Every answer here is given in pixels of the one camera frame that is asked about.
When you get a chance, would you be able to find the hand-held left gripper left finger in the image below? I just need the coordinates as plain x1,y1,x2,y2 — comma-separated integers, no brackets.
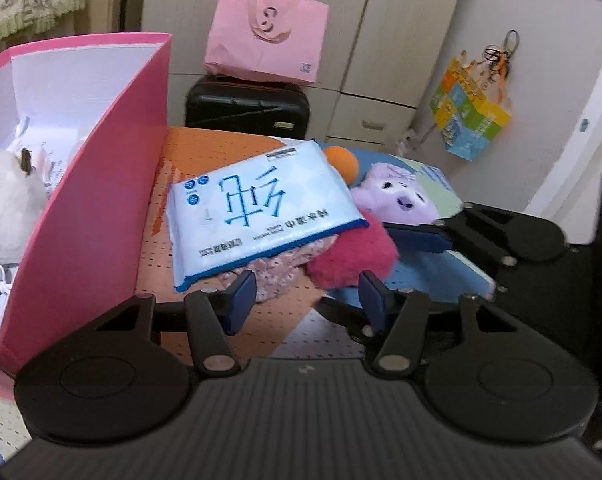
94,269,259,378

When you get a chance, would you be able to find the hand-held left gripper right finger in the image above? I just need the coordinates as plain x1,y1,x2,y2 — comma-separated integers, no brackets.
357,269,514,378

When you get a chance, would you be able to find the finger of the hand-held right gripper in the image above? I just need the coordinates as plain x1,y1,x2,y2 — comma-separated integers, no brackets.
383,202,519,267
320,298,379,345

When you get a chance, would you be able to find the floral cloth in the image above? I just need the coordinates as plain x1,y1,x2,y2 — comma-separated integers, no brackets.
218,235,342,303

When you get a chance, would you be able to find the purple plush toy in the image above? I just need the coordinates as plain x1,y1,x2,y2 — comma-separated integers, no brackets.
348,161,439,226

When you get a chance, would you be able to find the red fluffy plush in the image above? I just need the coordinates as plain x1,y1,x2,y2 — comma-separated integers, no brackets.
306,220,399,291

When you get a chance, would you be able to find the white and blue tissue pack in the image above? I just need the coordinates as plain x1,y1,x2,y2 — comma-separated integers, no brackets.
165,140,369,293

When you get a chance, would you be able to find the orange plush ball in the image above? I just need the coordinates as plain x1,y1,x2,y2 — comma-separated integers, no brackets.
325,146,360,183

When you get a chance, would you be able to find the pink cardboard box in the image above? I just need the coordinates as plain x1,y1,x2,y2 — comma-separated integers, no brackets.
0,32,174,403

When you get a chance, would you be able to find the white plush toy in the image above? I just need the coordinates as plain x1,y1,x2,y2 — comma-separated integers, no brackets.
0,142,49,291

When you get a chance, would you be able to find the patchwork table cover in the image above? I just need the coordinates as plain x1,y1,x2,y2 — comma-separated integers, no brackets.
0,127,496,466

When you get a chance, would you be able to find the colourful paper bag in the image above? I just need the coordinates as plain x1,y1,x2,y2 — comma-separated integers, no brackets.
430,30,512,162

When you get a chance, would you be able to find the black suitcase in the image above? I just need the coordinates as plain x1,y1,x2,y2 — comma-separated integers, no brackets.
185,76,310,140

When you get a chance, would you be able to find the white refrigerator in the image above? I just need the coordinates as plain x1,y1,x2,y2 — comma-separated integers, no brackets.
446,0,602,246

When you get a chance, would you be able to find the beige wardrobe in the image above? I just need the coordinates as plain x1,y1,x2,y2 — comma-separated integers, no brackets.
141,0,469,151

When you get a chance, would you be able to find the pink tote bag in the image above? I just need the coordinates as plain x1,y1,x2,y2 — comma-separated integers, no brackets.
203,0,330,86

